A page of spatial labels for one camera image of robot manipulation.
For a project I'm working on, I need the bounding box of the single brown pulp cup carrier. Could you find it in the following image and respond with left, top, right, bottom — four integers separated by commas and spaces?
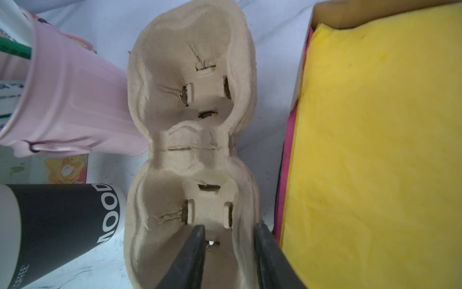
124, 1, 261, 289

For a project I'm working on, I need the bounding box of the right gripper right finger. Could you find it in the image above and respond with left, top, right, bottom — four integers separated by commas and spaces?
254, 223, 307, 289

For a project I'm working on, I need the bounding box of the white and green paper bag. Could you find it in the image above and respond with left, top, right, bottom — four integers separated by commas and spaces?
1, 146, 88, 184

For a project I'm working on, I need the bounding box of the stack of black paper cups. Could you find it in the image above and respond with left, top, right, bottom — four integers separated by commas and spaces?
1, 184, 127, 289

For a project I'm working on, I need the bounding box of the yellow napkin stack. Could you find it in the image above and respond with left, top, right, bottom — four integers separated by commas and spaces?
279, 3, 462, 289

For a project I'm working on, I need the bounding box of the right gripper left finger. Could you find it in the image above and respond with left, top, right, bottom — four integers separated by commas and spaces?
155, 225, 206, 289

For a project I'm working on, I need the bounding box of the pink utensil holder cup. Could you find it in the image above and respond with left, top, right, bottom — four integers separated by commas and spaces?
1, 12, 148, 158

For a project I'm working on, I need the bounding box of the cardboard box of napkins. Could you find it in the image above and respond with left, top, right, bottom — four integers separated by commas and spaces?
295, 1, 462, 115

